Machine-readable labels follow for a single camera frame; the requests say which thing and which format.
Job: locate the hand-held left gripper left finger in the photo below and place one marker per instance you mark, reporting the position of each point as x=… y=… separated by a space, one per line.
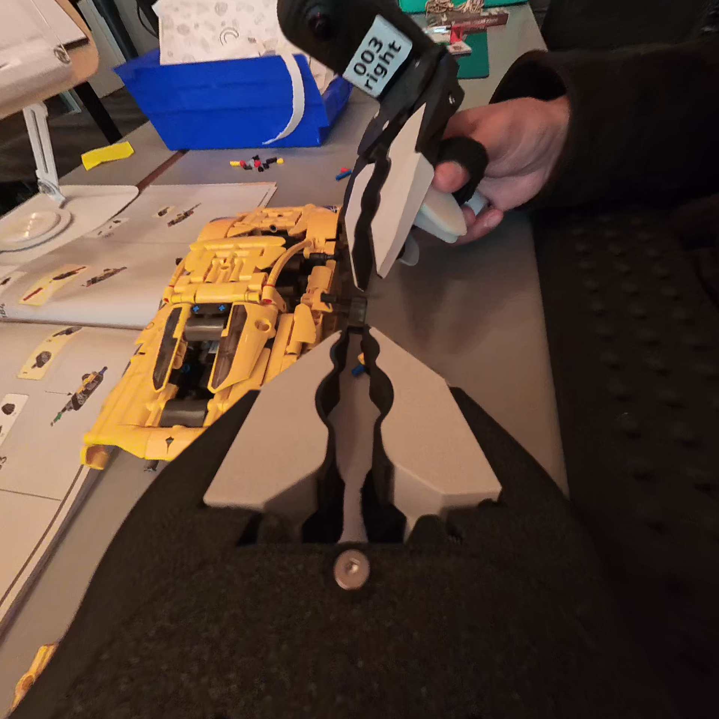
x=269 y=438

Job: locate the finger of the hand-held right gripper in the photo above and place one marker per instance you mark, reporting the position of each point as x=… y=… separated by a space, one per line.
x=401 y=191
x=353 y=224

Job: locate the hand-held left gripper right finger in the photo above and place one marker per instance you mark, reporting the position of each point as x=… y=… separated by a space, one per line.
x=438 y=438

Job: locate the black brick connector with pins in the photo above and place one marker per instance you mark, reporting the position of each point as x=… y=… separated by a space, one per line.
x=357 y=312

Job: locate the yellow and black brick subassembly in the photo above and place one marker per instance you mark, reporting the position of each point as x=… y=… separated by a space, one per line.
x=359 y=369

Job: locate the person's right forearm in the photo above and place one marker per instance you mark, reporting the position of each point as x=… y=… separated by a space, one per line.
x=618 y=112

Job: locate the person's right hand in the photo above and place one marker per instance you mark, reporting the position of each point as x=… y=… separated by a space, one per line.
x=522 y=146

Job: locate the green backdrop panel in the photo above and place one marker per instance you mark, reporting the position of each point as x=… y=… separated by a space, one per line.
x=472 y=56

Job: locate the dark red box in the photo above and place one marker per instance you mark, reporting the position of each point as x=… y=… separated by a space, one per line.
x=477 y=20

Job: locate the wooden model kit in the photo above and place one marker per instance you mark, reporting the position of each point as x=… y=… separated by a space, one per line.
x=449 y=7

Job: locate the cluster of small coloured pins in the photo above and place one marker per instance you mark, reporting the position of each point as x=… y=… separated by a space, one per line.
x=255 y=163

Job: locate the yellow toy brick car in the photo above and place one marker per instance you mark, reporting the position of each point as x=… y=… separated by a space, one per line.
x=236 y=269

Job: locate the white paper strip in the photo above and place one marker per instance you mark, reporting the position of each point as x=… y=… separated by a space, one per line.
x=296 y=95

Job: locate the blue plastic bin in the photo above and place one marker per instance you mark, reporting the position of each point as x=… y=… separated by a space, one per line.
x=213 y=101

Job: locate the white patterned paper bag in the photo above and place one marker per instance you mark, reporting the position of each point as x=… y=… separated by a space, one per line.
x=196 y=28

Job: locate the open instruction booklet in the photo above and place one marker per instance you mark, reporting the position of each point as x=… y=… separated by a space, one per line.
x=33 y=505

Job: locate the yellow tape piece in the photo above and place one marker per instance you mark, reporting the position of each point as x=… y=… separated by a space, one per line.
x=106 y=155

